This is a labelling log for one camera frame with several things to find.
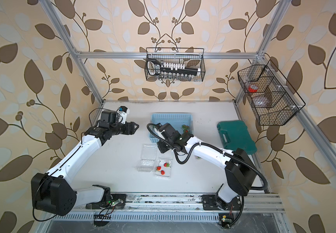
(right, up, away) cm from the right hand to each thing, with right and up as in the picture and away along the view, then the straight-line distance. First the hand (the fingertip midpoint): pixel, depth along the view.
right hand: (160, 143), depth 83 cm
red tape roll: (+52, +32, -2) cm, 61 cm away
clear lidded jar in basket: (+53, +24, -9) cm, 59 cm away
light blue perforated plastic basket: (+15, +11, +25) cm, 31 cm away
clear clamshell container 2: (+1, -15, +4) cm, 15 cm away
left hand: (-17, +12, -1) cm, 21 cm away
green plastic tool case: (+49, +3, +14) cm, 51 cm away
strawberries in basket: (+16, +7, +21) cm, 27 cm away
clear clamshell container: (-8, -9, +9) cm, 15 cm away
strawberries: (+3, -13, +4) cm, 14 cm away
